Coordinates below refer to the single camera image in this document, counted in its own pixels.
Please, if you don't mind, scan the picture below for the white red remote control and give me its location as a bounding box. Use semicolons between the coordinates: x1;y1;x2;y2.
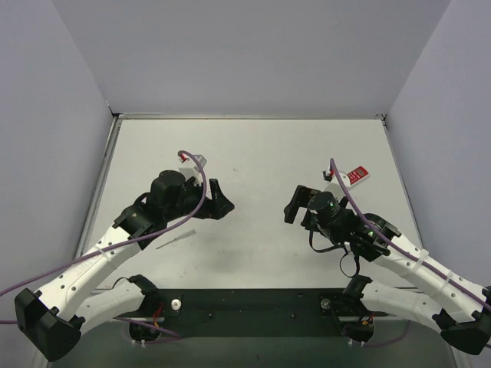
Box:
341;166;370;188

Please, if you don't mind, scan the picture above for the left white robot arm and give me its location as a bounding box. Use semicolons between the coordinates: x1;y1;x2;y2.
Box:
15;169;235;362

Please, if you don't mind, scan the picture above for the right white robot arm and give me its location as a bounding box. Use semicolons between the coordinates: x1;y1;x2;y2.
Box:
284;186;490;355

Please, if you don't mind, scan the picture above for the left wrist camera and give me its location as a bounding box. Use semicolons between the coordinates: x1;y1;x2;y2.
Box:
178;151;207;186

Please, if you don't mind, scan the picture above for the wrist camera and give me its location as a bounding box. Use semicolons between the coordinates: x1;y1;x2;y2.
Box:
178;151;207;186
323;171;351;201

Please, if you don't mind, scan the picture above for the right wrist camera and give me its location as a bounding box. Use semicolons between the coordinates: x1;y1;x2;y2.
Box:
323;171;351;201

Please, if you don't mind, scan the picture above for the aluminium rail frame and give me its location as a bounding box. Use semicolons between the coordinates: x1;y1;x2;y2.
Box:
90;119;400;276

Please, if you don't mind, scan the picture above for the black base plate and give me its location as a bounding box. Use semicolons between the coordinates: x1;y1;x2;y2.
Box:
126;288;371;337

